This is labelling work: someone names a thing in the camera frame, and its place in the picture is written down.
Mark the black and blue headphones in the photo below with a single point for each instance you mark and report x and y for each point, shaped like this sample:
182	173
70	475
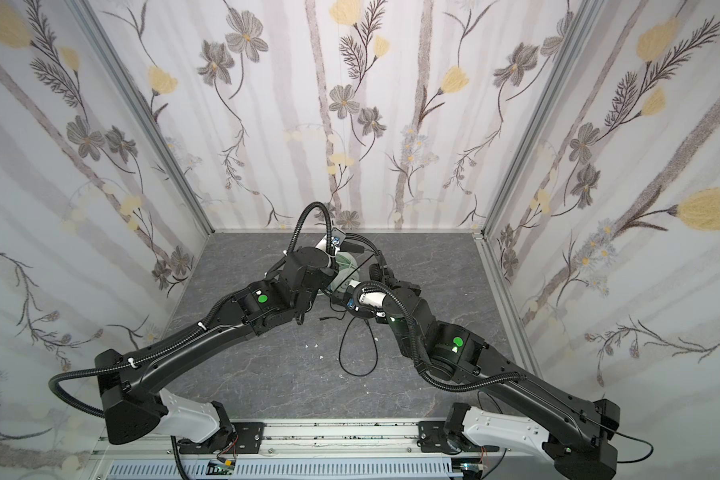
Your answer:
364	250

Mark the mint green over-ear headphones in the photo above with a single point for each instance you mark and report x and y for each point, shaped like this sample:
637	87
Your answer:
348	271

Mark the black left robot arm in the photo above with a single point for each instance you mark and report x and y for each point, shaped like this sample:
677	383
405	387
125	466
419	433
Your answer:
133	391

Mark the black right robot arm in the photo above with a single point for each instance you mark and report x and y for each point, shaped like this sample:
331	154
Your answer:
452	358

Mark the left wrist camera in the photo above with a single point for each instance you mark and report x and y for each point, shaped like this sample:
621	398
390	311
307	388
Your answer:
331	244

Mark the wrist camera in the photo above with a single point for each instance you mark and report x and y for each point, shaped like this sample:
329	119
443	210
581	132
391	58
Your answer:
331	244
366	302

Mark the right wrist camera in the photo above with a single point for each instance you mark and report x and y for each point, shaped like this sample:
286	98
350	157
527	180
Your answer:
366	302

